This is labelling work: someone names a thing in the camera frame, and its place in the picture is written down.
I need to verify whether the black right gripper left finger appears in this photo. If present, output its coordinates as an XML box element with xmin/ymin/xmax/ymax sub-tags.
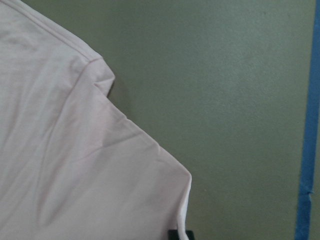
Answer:
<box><xmin>167</xmin><ymin>229</ymin><xmax>179</xmax><ymax>240</ymax></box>

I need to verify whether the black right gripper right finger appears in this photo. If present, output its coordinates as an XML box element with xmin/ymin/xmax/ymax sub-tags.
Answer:
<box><xmin>186</xmin><ymin>230</ymin><xmax>194</xmax><ymax>240</ymax></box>

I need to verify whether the pink printed t-shirt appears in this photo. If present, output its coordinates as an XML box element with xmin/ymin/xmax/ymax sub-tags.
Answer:
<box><xmin>0</xmin><ymin>0</ymin><xmax>192</xmax><ymax>240</ymax></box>

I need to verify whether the blue tape strip lengthwise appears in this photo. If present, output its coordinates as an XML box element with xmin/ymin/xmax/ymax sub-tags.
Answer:
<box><xmin>294</xmin><ymin>0</ymin><xmax>320</xmax><ymax>240</ymax></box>

